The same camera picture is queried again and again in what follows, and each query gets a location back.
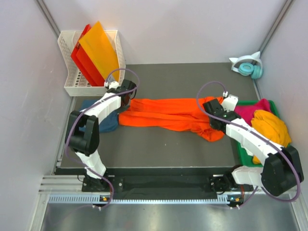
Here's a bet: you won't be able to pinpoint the orange t shirt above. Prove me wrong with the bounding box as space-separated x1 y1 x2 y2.
119 98 224 142

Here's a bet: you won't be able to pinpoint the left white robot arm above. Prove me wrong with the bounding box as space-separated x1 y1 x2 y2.
65 80 137 192

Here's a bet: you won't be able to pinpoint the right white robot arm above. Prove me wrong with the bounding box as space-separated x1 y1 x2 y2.
203 99 304 197

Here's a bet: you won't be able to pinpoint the pink t shirt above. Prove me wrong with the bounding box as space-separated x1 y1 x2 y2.
234 99 271 126

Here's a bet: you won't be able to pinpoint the blue t shirt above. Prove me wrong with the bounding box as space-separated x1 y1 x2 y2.
79 100 120 133

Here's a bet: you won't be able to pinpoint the white perforated file basket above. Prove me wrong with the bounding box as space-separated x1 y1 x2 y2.
58 30 126 97

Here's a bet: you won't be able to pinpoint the orange plastic folder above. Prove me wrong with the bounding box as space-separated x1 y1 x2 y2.
79 21 119 81

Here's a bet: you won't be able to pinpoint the red plastic folder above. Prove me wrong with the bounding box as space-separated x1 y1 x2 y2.
71 24 105 87

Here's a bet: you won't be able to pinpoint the cat ear headphones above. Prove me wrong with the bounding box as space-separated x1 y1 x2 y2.
229 51 263 79

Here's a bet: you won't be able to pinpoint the yellow t shirt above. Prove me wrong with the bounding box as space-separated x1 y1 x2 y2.
250 109 292 165

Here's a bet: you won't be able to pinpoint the green plastic tray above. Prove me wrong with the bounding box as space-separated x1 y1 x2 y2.
232 100 297 167

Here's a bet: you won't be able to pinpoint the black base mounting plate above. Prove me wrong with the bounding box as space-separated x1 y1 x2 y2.
81 167 253 200

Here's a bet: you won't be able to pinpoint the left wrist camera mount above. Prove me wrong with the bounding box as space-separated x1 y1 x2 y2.
104 81 119 90

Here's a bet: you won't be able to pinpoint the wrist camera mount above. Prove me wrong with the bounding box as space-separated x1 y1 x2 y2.
104 81 119 90
221 91 239 112

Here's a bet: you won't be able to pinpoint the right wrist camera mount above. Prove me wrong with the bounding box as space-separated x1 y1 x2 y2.
221 91 239 112

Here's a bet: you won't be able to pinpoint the slotted cable duct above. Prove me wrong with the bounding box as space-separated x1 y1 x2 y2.
48 193 242 205

